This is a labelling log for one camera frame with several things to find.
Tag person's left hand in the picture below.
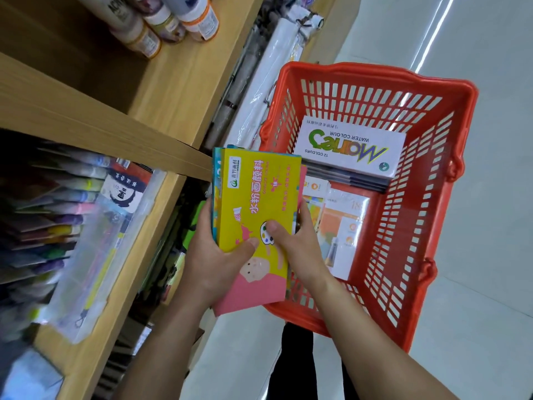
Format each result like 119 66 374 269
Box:
178 197 260 309

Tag person's right hand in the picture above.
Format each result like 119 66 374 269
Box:
266 201 330 289

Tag yellow and pink paint box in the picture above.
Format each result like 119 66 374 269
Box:
213 147 308 317

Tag blue paint box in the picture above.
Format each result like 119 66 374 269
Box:
211 146 227 243

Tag person's left forearm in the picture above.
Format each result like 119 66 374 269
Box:
112 292 218 400

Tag person's right forearm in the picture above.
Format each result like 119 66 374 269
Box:
299 270 459 400

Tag white and orange paint box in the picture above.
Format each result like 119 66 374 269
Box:
301 178 371 282

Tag dark packets with green item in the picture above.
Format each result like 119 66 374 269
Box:
137 189 210 306

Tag stack of dark flat boxes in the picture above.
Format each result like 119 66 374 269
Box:
305 164 391 194

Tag white watercolour box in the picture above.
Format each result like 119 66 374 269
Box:
292 116 407 180

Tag person's black trouser leg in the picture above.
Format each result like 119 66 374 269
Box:
266 322 359 400

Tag black and white ink box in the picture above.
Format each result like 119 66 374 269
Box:
101 161 153 214

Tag red plastic shopping basket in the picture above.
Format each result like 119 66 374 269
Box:
258 61 480 353

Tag clear plastic storage box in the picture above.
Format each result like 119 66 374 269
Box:
41 167 167 345

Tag grey wrapped paper roll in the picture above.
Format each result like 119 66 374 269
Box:
203 35 267 151

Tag white wrapped paper roll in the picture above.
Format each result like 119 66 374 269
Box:
224 16 305 149

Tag wooden shelf unit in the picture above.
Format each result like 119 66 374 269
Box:
0 0 363 400

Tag row of coloured paint tubes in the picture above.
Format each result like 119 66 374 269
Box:
0 139 114 290

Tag paper roll with black clip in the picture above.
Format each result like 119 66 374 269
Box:
286 3 325 39

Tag paint bottle with orange label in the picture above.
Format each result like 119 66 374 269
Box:
109 16 162 60

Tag paint bottle with pale label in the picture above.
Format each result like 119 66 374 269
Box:
143 3 187 43

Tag grey paint bottle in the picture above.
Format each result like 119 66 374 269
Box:
73 0 139 32

